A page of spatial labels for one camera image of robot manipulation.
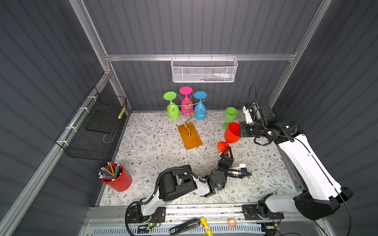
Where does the white mesh wall basket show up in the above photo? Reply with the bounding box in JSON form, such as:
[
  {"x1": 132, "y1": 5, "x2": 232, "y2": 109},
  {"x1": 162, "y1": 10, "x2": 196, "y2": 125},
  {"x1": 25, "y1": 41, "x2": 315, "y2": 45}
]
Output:
[{"x1": 170, "y1": 57, "x2": 238, "y2": 83}]

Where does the red wine glass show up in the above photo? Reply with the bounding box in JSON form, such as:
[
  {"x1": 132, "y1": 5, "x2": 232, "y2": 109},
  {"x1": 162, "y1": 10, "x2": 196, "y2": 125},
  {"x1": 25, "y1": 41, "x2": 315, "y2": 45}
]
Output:
[{"x1": 217, "y1": 122, "x2": 241, "y2": 152}]

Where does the green wine glass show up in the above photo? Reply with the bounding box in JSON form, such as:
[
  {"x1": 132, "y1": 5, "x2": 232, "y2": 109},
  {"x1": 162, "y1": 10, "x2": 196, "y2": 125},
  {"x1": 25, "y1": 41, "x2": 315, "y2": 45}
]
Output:
[
  {"x1": 163, "y1": 91, "x2": 180, "y2": 120},
  {"x1": 222, "y1": 107, "x2": 238, "y2": 129}
]

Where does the gold wire wine glass rack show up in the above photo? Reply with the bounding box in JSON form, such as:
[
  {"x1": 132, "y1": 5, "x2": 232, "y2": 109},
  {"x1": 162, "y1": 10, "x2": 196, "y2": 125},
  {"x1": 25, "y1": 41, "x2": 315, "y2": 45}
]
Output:
[{"x1": 176, "y1": 93, "x2": 203, "y2": 150}]

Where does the black stapler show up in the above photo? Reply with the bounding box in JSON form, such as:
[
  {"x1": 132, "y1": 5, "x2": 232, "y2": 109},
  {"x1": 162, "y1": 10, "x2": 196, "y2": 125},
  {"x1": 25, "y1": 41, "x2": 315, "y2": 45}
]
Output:
[{"x1": 169, "y1": 218, "x2": 200, "y2": 236}]

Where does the black wire wall basket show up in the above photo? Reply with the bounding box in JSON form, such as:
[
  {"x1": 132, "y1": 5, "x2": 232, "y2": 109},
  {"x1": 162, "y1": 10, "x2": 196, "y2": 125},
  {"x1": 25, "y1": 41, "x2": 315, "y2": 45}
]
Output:
[{"x1": 56, "y1": 88, "x2": 128, "y2": 162}]

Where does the blue wine glass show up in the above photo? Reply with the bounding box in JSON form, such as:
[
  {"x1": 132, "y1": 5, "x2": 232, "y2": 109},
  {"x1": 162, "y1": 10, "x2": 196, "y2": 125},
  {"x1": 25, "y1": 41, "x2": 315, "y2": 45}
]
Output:
[{"x1": 194, "y1": 91, "x2": 207, "y2": 121}]

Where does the pink wine glass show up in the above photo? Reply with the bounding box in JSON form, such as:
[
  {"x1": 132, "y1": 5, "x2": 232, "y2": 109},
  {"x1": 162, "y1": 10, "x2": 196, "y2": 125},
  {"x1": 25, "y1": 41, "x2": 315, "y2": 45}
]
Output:
[{"x1": 180, "y1": 86, "x2": 193, "y2": 115}]

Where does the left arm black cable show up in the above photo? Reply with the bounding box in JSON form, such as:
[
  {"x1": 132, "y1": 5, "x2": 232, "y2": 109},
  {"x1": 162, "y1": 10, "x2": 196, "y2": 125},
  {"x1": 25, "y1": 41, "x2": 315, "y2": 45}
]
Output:
[{"x1": 124, "y1": 166, "x2": 190, "y2": 236}]

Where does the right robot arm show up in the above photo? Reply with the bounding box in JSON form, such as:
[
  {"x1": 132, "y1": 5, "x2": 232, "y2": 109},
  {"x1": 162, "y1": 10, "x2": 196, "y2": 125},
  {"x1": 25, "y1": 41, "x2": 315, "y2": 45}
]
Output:
[{"x1": 239, "y1": 102, "x2": 353, "y2": 220}]

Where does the red pencil cup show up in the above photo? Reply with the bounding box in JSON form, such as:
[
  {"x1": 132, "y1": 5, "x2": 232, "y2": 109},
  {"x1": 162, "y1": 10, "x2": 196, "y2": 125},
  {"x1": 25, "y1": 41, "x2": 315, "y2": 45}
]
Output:
[{"x1": 98, "y1": 162, "x2": 132, "y2": 192}]

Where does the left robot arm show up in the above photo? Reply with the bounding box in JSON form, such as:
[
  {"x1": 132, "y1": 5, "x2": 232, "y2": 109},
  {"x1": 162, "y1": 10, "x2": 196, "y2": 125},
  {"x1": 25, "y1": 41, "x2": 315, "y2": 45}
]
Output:
[{"x1": 136, "y1": 147, "x2": 252, "y2": 218}]

